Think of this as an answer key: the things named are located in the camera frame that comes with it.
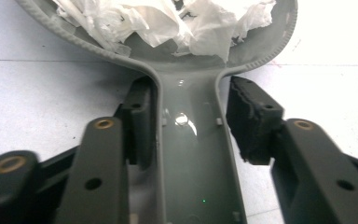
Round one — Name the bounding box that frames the gray dustpan with orange edge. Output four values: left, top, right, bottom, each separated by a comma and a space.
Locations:
13, 0, 298, 224

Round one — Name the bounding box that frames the pile of white paper scraps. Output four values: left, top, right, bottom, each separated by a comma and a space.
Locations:
51, 0, 277, 63

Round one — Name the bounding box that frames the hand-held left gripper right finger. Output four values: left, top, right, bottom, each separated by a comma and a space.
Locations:
225, 75, 358, 224

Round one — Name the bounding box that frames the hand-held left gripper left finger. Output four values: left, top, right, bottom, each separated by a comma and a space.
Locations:
54, 75, 160, 224

